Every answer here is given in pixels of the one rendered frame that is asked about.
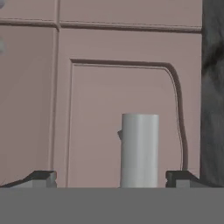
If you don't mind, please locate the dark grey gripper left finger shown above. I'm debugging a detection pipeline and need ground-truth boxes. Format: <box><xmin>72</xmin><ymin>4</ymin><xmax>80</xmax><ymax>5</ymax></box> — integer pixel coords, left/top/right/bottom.
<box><xmin>0</xmin><ymin>170</ymin><xmax>58</xmax><ymax>189</ymax></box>

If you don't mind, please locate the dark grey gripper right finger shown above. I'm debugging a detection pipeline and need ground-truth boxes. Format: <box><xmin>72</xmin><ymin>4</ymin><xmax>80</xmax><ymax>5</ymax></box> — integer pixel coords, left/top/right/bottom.
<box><xmin>164</xmin><ymin>170</ymin><xmax>223</xmax><ymax>189</ymax></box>

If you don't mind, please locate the pink drawer front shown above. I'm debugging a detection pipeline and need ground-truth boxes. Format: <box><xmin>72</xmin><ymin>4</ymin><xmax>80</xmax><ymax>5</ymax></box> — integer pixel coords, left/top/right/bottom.
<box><xmin>59</xmin><ymin>0</ymin><xmax>203</xmax><ymax>29</ymax></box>
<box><xmin>0</xmin><ymin>0</ymin><xmax>58</xmax><ymax>25</ymax></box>

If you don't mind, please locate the pink plain cupboard door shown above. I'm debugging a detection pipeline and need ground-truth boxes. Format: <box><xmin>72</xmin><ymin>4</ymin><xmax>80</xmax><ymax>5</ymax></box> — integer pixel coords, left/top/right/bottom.
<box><xmin>0</xmin><ymin>25</ymin><xmax>57</xmax><ymax>186</ymax></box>

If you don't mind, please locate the pink panelled cupboard door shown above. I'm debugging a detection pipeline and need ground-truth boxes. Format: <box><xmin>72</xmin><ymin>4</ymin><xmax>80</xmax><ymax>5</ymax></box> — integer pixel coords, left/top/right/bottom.
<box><xmin>53</xmin><ymin>27</ymin><xmax>203</xmax><ymax>189</ymax></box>

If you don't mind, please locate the white cylindrical cupboard handle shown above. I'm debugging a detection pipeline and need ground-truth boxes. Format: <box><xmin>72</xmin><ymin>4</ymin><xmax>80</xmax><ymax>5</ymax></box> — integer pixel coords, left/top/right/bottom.
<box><xmin>116</xmin><ymin>113</ymin><xmax>160</xmax><ymax>189</ymax></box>

